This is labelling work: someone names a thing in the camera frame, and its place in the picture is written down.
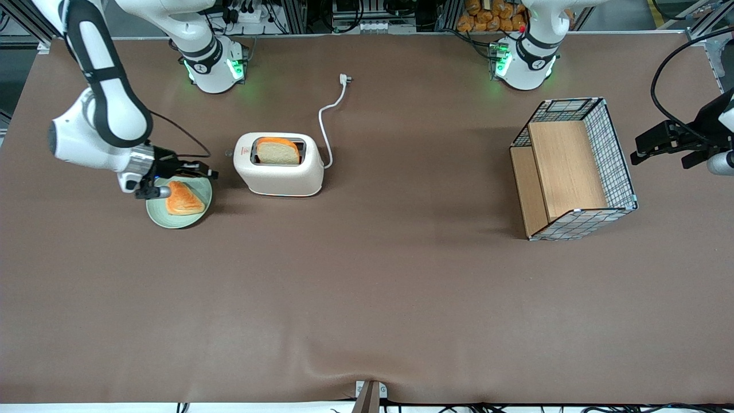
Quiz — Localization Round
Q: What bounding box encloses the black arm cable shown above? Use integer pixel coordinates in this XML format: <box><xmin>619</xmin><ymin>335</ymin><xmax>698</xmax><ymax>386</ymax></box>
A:
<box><xmin>148</xmin><ymin>110</ymin><xmax>212</xmax><ymax>159</ymax></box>
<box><xmin>650</xmin><ymin>29</ymin><xmax>734</xmax><ymax>138</ymax></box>

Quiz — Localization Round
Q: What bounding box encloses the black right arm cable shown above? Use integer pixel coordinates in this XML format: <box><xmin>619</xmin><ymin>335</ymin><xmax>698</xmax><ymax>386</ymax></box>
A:
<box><xmin>148</xmin><ymin>110</ymin><xmax>212</xmax><ymax>159</ymax></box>

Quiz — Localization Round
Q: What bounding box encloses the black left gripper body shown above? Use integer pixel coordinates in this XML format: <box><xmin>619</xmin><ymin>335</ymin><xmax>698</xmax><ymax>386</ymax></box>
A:
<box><xmin>688</xmin><ymin>86</ymin><xmax>734</xmax><ymax>153</ymax></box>

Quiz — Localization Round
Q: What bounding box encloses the metal mount bracket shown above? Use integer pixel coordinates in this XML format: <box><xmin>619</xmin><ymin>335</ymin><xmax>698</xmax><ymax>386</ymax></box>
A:
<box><xmin>351</xmin><ymin>380</ymin><xmax>389</xmax><ymax>413</ymax></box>

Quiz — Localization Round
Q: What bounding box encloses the white toaster power cable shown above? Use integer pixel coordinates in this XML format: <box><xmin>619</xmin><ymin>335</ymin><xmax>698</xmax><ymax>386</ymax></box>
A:
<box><xmin>318</xmin><ymin>73</ymin><xmax>352</xmax><ymax>170</ymax></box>

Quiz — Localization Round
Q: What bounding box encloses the pale green plate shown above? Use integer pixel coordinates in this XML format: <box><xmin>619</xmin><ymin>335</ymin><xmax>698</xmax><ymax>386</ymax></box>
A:
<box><xmin>146</xmin><ymin>172</ymin><xmax>213</xmax><ymax>229</ymax></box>

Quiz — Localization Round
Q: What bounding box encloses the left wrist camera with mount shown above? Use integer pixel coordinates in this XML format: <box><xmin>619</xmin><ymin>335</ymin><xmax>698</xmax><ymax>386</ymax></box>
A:
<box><xmin>682</xmin><ymin>150</ymin><xmax>734</xmax><ymax>177</ymax></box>

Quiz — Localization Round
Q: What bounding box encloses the bread slice with orange crust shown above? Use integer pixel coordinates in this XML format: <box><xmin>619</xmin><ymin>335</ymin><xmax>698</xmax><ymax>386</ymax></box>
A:
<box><xmin>255</xmin><ymin>138</ymin><xmax>301</xmax><ymax>166</ymax></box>

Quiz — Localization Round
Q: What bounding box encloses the aluminium frame profile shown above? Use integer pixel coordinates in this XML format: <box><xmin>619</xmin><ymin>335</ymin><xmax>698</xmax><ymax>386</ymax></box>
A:
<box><xmin>0</xmin><ymin>0</ymin><xmax>64</xmax><ymax>42</ymax></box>
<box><xmin>281</xmin><ymin>0</ymin><xmax>308</xmax><ymax>34</ymax></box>
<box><xmin>685</xmin><ymin>0</ymin><xmax>734</xmax><ymax>42</ymax></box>

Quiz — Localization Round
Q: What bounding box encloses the pile of orange bread rolls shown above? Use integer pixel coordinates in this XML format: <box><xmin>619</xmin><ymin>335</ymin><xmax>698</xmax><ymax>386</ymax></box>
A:
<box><xmin>457</xmin><ymin>0</ymin><xmax>529</xmax><ymax>33</ymax></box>

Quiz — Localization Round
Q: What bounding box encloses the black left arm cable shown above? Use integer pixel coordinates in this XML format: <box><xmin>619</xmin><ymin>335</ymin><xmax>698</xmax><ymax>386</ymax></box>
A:
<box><xmin>650</xmin><ymin>29</ymin><xmax>734</xmax><ymax>138</ymax></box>

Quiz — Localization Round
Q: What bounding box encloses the wire basket with wooden shelves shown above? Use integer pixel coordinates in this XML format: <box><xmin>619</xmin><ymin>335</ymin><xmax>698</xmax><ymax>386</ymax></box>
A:
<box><xmin>509</xmin><ymin>97</ymin><xmax>638</xmax><ymax>241</ymax></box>

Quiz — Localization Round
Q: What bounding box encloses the long white socket strip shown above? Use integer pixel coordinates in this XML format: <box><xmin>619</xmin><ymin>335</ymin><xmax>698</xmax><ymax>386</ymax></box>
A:
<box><xmin>358</xmin><ymin>22</ymin><xmax>417</xmax><ymax>34</ymax></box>

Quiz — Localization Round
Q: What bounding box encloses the orange triangular pastry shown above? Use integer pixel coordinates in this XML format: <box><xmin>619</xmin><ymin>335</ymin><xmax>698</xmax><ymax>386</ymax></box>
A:
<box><xmin>165</xmin><ymin>181</ymin><xmax>206</xmax><ymax>216</ymax></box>

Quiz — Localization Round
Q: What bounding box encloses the white power strip with plugs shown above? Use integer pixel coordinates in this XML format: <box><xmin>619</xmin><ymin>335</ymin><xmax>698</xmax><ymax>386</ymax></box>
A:
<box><xmin>225</xmin><ymin>0</ymin><xmax>271</xmax><ymax>24</ymax></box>

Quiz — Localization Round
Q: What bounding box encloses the white toaster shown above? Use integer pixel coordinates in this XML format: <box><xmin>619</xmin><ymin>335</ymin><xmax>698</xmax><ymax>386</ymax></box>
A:
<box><xmin>232</xmin><ymin>132</ymin><xmax>325</xmax><ymax>197</ymax></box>

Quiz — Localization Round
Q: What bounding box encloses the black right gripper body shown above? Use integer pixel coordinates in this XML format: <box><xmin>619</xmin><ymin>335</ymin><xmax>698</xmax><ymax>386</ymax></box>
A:
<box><xmin>153</xmin><ymin>147</ymin><xmax>194</xmax><ymax>185</ymax></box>

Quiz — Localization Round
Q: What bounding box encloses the brown table cloth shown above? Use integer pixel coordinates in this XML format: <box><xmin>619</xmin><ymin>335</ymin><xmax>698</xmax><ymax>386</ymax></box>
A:
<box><xmin>0</xmin><ymin>32</ymin><xmax>734</xmax><ymax>405</ymax></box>

